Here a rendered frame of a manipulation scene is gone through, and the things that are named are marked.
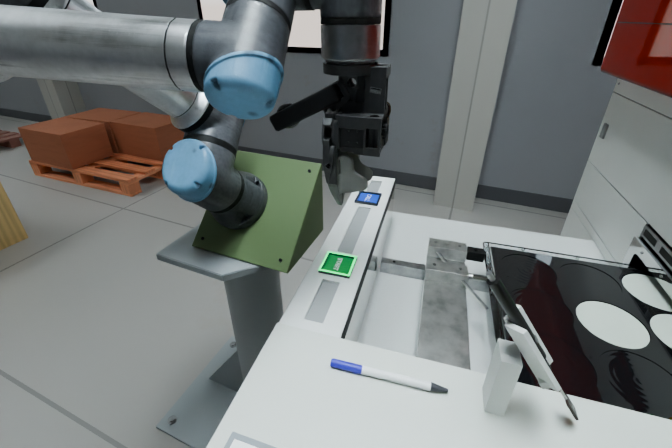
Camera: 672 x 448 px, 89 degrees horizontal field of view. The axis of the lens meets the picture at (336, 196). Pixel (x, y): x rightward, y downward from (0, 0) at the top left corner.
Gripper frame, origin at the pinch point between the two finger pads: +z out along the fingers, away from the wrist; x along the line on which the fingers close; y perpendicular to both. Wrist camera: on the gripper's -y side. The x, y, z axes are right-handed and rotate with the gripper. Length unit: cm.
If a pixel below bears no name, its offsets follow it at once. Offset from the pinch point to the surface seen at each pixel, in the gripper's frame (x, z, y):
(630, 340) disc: 3, 20, 47
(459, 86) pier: 208, 17, 25
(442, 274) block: 10.3, 20.0, 18.7
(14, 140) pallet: 211, 99, -453
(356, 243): 7.5, 14.0, 1.8
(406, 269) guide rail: 17.0, 25.8, 11.4
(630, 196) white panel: 39, 11, 58
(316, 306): -9.8, 14.3, -0.3
